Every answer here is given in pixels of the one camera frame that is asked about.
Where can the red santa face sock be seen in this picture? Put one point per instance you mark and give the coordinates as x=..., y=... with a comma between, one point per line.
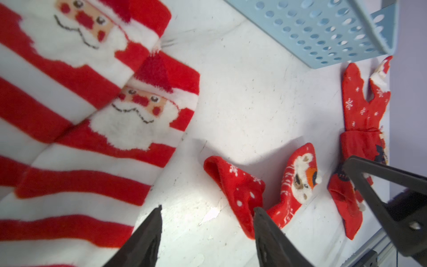
x=381, y=95

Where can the red white striped santa sock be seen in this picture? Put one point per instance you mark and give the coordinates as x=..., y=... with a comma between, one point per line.
x=60, y=62

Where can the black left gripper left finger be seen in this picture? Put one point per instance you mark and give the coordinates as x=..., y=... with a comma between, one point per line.
x=142, y=248

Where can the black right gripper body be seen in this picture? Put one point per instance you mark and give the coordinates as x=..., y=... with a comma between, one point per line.
x=404, y=217

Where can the light blue plastic basket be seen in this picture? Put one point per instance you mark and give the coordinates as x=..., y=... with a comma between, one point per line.
x=324, y=33

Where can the red sock lower right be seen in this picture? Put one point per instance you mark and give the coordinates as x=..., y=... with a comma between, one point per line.
x=347, y=200

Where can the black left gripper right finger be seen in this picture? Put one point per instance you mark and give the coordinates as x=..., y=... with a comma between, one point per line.
x=274, y=249

